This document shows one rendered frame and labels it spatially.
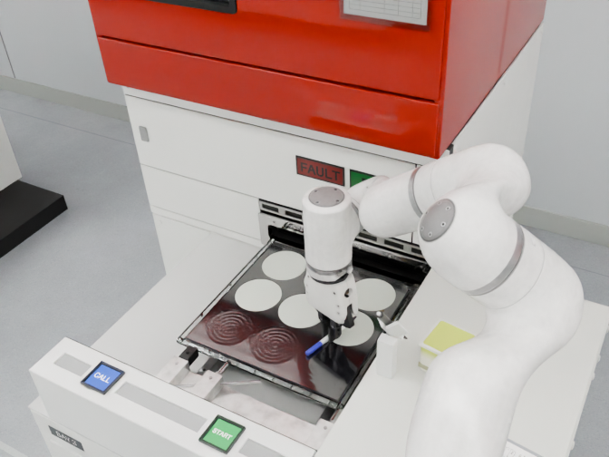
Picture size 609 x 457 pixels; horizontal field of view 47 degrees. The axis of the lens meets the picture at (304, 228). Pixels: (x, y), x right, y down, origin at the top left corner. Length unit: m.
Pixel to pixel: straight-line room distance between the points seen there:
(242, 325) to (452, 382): 0.76
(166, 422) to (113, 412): 0.10
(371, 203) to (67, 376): 0.64
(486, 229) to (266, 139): 0.85
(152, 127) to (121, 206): 1.76
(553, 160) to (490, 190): 2.25
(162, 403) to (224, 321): 0.27
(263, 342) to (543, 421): 0.54
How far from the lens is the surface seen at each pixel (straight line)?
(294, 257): 1.57
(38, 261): 3.27
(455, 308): 1.37
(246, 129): 1.55
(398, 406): 1.20
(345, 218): 1.16
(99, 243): 3.27
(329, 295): 1.27
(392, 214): 1.02
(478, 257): 0.75
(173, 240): 1.94
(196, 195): 1.77
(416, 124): 1.27
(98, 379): 1.31
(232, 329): 1.43
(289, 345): 1.38
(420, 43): 1.21
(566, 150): 3.00
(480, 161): 0.91
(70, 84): 4.44
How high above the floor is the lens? 1.91
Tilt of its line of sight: 37 degrees down
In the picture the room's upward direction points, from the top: 4 degrees counter-clockwise
